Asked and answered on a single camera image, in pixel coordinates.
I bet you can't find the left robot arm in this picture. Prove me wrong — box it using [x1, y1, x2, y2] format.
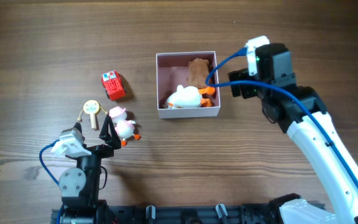
[52, 116, 121, 224]

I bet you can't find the white cardboard box pink inside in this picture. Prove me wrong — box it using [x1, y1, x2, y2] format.
[156, 51, 221, 119]

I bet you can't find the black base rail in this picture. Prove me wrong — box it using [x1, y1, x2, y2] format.
[50, 203, 326, 224]

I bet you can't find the yellow wooden rattle drum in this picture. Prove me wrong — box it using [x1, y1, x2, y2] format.
[77, 100, 109, 130]

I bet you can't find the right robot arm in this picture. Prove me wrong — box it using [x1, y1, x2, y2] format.
[229, 41, 358, 223]

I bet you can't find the white duck plush yellow hat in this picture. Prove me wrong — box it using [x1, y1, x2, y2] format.
[163, 85, 216, 109]

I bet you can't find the brown capybara plush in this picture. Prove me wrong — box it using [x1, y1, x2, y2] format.
[187, 58, 209, 88]

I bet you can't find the red toy fire truck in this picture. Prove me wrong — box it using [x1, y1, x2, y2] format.
[101, 70, 126, 101]

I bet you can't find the white duck plush pink hat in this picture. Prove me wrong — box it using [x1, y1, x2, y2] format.
[109, 106, 141, 146]

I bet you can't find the right blue cable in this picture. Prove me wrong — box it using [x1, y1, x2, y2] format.
[205, 49, 358, 212]

